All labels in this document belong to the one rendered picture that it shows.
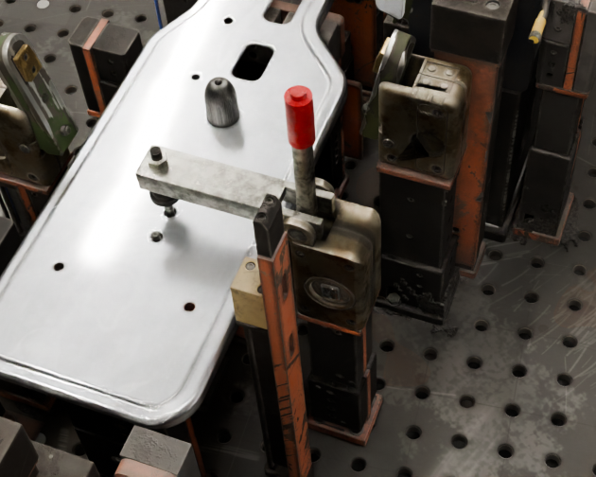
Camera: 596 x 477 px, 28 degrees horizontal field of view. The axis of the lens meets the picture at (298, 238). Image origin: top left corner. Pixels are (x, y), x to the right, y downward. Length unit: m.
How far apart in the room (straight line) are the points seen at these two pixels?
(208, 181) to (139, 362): 0.17
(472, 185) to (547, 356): 0.22
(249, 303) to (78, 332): 0.16
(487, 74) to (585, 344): 0.38
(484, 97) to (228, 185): 0.29
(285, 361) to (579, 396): 0.45
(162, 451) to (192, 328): 0.29
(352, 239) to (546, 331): 0.43
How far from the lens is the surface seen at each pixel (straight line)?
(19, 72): 1.13
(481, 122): 1.20
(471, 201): 1.30
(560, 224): 1.45
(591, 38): 1.19
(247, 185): 1.02
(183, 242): 1.08
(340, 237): 1.01
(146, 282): 1.07
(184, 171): 1.04
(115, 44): 1.28
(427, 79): 1.10
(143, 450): 0.76
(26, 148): 1.20
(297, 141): 0.93
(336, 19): 1.28
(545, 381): 1.35
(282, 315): 0.95
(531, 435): 1.32
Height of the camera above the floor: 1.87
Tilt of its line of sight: 54 degrees down
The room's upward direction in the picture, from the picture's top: 5 degrees counter-clockwise
